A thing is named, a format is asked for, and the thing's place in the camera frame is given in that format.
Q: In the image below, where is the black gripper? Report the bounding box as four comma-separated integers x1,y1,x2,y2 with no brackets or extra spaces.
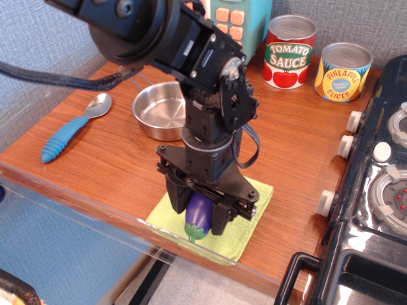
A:
156,133,259,236

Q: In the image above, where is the purple toy eggplant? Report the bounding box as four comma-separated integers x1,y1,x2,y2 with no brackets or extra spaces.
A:
184,193,214,243

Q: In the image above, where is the small steel pan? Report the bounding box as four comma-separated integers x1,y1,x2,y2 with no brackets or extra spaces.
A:
130,78,186,142

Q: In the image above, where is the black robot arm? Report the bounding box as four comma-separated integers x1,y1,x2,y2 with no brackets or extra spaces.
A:
51,1,259,235

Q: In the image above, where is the green folded cloth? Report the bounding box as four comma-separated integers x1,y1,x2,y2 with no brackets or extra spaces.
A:
146,178,273,266

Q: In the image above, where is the clear acrylic edge guard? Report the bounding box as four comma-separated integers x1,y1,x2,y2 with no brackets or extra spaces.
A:
1,165,280,293

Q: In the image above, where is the black toy stove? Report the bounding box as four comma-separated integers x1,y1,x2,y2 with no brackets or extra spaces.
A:
275,55,406,304

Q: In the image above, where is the tomato sauce can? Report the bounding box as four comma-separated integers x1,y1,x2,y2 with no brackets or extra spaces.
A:
263,15,317,90

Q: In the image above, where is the teal toy microwave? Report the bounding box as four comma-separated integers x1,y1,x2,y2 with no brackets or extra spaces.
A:
202,0,273,63

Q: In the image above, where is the pineapple slices can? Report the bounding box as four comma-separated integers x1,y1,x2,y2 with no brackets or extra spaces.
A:
314,42,373,103

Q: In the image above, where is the blue handled metal spoon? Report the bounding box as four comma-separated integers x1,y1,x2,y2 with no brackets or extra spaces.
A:
41,93,112,163

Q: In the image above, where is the black braided cable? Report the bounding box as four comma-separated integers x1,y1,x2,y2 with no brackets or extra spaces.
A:
0,60,144,92

